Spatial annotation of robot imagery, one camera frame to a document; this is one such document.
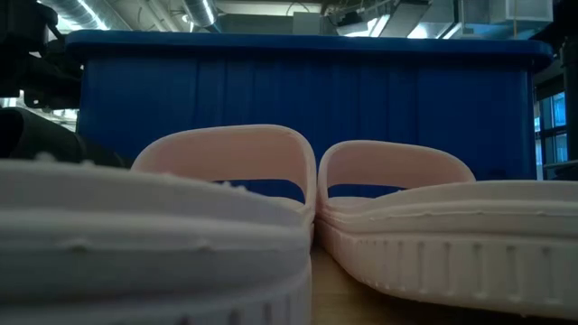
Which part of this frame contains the black metal pole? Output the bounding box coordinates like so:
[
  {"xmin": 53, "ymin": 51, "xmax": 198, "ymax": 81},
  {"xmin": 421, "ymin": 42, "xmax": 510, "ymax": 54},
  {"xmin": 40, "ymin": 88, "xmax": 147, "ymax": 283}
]
[{"xmin": 558, "ymin": 35, "xmax": 578, "ymax": 162}]

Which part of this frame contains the blue plastic bin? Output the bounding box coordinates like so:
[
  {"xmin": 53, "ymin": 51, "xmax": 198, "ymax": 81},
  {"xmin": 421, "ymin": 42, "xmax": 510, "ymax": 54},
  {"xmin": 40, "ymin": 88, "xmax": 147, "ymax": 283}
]
[{"xmin": 64, "ymin": 29, "xmax": 555, "ymax": 204}]

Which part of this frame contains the pink slide sandal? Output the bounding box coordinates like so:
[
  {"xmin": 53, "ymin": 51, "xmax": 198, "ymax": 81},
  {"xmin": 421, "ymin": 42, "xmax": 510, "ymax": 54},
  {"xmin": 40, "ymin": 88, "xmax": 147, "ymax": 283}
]
[
  {"xmin": 0, "ymin": 124, "xmax": 318, "ymax": 325},
  {"xmin": 314, "ymin": 139, "xmax": 578, "ymax": 322}
]

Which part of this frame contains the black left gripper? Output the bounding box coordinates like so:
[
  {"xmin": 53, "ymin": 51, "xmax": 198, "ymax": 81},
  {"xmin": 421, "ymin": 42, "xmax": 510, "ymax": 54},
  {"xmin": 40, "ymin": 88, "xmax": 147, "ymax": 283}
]
[{"xmin": 22, "ymin": 44, "xmax": 85, "ymax": 109}]

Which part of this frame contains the silver ceiling duct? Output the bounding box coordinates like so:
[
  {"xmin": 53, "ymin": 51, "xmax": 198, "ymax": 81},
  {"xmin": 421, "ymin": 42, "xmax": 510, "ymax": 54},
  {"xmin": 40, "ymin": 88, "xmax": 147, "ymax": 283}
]
[
  {"xmin": 182, "ymin": 0, "xmax": 219, "ymax": 29},
  {"xmin": 38, "ymin": 0, "xmax": 112, "ymax": 32}
]

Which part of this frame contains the black slide sandal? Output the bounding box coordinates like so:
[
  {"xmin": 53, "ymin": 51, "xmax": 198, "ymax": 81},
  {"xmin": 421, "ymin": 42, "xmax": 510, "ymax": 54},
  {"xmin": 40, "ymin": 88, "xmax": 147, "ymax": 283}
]
[{"xmin": 0, "ymin": 107, "xmax": 135, "ymax": 171}]

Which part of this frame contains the blue lit window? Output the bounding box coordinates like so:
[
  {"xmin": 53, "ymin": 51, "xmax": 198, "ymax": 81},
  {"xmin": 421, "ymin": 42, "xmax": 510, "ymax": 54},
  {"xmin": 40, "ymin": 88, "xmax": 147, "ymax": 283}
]
[{"xmin": 534, "ymin": 91, "xmax": 568, "ymax": 166}]

